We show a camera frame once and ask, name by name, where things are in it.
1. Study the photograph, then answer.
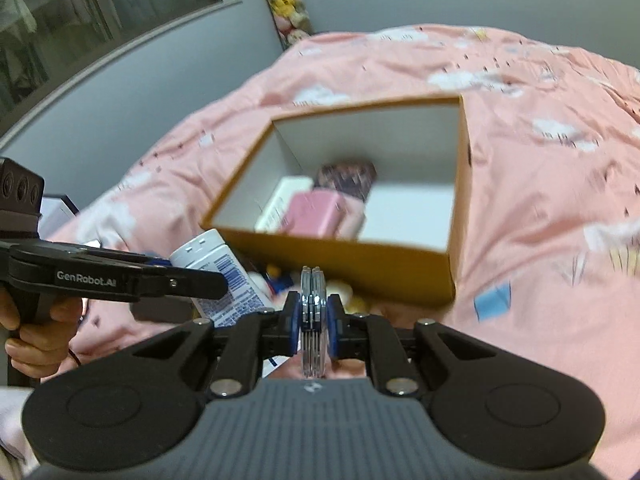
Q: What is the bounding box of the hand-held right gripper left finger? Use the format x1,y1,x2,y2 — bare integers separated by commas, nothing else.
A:
132,294,302,397

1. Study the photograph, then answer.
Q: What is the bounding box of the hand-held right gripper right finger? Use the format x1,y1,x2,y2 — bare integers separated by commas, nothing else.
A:
327,294,501,396

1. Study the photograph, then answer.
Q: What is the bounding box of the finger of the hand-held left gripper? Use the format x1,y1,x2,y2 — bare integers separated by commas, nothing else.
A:
42,241,173,268
129,265,229,303

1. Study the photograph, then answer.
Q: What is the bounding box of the white bottle with blue label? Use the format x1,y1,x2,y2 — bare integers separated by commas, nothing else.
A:
169,228,275,330

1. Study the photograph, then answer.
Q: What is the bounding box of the round clear glitter case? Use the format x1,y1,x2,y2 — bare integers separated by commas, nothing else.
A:
299,266,329,380

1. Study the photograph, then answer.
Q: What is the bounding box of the blue sailor plush toy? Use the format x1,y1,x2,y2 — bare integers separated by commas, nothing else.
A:
247,262,303,306

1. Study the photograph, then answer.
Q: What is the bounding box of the yellow cardboard box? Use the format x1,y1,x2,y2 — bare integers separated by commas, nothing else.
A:
200,95,474,309

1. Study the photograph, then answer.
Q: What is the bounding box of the pink rectangular case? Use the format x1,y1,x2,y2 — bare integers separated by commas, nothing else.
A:
279,190,367,239

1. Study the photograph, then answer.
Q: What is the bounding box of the smartphone with photo case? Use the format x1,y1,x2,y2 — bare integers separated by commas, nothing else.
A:
315,160,379,203

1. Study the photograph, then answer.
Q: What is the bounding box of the person's left hand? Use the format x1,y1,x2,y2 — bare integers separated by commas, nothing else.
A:
0,289,84,376

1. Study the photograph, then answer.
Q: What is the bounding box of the white flat box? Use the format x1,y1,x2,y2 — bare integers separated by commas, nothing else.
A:
39,193,81,233

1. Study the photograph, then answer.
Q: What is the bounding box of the pink printed blanket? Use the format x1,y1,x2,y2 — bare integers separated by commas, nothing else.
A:
40,22,640,480

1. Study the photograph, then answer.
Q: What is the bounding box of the window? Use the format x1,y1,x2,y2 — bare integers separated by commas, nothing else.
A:
0,0,237,133

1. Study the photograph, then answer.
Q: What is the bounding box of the column of plush toys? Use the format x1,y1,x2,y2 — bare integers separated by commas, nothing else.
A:
248,0,315,51

